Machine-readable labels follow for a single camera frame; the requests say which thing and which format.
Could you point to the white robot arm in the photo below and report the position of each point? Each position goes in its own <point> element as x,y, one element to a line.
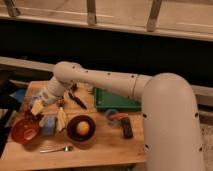
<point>172,134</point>

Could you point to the blue object at left edge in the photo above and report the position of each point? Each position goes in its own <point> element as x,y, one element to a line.
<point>19,95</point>

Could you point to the black rectangular block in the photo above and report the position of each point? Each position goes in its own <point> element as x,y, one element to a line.
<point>127,129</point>

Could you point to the metal spoon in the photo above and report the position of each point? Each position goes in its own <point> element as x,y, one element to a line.
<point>65,149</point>

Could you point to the red bowl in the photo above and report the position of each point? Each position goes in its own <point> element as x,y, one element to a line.
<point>24,131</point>

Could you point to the small blue bowl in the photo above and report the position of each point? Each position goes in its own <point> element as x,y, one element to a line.
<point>108,114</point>

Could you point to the dark purple bowl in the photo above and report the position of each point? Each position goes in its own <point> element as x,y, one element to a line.
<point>71,128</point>

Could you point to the grey folded cloth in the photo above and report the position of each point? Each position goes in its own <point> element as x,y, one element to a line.
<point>31,101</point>

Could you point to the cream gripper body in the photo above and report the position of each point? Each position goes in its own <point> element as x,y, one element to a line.
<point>41,100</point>

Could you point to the green plastic tray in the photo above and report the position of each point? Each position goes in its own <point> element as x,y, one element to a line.
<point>104,100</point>

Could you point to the wooden table board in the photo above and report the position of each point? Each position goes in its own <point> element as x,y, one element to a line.
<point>106,147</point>

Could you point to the blue sponge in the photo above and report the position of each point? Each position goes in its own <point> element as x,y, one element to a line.
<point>49,124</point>

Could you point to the dark grape bunch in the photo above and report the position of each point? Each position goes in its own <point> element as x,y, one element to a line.
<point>33,118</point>

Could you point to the orange round fruit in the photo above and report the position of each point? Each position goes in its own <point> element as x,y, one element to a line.
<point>83,128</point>

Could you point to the black handled tool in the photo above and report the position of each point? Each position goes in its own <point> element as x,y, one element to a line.
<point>72,96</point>

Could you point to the black chair frame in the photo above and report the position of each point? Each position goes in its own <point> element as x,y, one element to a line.
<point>6,102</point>

